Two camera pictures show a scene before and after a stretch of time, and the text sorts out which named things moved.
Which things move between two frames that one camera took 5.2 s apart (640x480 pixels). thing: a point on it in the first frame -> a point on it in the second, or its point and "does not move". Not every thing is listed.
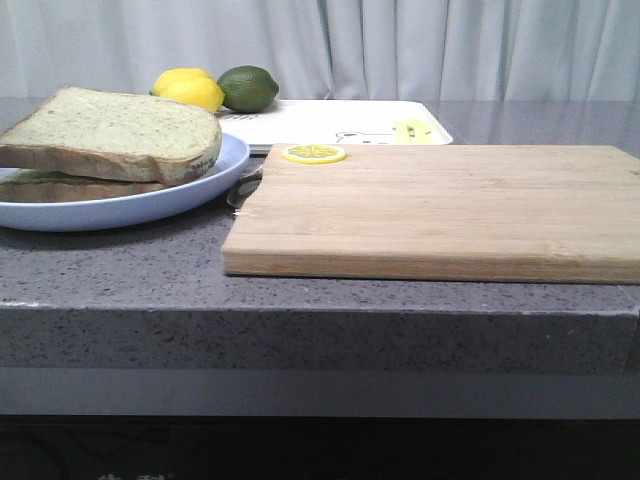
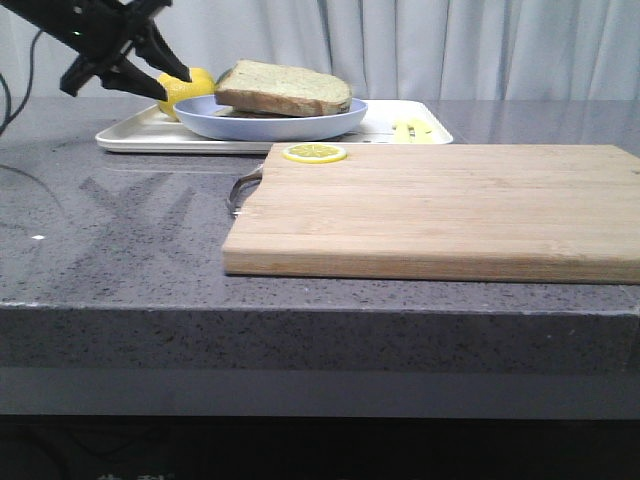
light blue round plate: (110, 213) -> (203, 116)
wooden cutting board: (563, 214) does not move
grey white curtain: (331, 50) does not move
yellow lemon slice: (313, 154) does not move
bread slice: (43, 186) -> (255, 111)
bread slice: (112, 134) -> (252, 85)
